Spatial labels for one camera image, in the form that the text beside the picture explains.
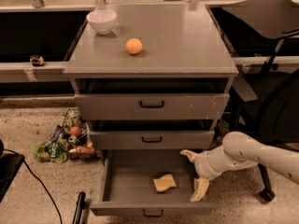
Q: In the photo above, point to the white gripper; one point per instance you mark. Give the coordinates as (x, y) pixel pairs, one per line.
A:
(205, 165)

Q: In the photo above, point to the yellow sponge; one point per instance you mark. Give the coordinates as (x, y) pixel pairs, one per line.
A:
(164, 183)

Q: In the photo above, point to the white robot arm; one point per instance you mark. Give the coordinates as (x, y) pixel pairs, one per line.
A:
(239, 151)

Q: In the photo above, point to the grey bottom drawer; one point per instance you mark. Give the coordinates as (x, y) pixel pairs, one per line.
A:
(129, 189)

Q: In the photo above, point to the grey drawer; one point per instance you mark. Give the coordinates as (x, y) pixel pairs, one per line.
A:
(150, 134)
(129, 189)
(150, 99)

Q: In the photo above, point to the grey drawer cabinet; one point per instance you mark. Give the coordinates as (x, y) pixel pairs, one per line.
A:
(179, 41)

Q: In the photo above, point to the grey middle drawer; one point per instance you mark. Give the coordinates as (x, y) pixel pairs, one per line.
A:
(150, 134)

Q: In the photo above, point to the grey top drawer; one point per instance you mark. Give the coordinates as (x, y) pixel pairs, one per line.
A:
(150, 99)

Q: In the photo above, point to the black office chair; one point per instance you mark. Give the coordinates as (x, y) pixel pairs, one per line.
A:
(264, 28)

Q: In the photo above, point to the black pole stand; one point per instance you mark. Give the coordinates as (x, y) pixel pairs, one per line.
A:
(79, 208)

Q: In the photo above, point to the orange ball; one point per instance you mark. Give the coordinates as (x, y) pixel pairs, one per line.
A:
(134, 46)

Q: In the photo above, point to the green snack bag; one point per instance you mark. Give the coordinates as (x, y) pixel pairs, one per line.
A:
(48, 151)

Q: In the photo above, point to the white bowl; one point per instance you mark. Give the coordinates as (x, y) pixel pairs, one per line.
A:
(102, 21)

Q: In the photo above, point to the black box on floor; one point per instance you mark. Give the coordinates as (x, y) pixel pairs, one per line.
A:
(10, 164)

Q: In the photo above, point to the small yellow black toy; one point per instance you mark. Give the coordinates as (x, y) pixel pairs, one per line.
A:
(37, 60)

